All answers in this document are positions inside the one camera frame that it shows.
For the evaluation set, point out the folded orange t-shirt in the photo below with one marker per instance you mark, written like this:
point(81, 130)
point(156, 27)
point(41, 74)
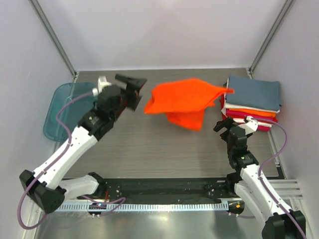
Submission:
point(253, 112)

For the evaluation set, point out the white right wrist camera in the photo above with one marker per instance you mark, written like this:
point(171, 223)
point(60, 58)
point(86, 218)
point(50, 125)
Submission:
point(250, 126)

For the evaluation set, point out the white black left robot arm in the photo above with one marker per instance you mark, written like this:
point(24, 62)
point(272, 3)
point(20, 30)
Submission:
point(45, 184)

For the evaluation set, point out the right aluminium frame post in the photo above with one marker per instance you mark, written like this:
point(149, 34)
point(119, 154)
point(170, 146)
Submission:
point(286, 7)

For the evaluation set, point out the left aluminium frame post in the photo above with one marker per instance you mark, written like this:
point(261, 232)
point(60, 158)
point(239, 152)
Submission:
point(52, 35)

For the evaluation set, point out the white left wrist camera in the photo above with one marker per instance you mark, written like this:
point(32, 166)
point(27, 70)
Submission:
point(102, 83)

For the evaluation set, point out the aluminium frame post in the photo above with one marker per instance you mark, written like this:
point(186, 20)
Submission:
point(52, 35)
point(286, 7)

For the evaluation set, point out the orange t-shirt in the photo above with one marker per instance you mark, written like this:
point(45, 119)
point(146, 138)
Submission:
point(184, 101)
point(253, 112)

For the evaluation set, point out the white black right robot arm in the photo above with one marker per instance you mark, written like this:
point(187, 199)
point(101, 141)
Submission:
point(276, 218)

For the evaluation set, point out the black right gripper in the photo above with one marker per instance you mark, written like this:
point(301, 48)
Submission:
point(225, 129)

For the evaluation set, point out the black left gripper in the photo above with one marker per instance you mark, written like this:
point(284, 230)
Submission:
point(131, 92)

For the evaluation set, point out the folded magenta t-shirt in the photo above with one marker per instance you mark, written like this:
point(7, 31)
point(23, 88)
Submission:
point(241, 115)

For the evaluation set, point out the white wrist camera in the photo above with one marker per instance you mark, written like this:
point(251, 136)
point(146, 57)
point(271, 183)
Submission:
point(102, 83)
point(250, 126)

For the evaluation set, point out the folded blue-grey t-shirt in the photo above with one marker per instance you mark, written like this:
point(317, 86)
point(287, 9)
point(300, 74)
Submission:
point(236, 82)

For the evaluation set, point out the slotted grey cable duct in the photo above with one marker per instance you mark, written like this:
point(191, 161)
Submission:
point(94, 207)

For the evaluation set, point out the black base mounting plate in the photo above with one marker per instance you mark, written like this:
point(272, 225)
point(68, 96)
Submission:
point(166, 191)

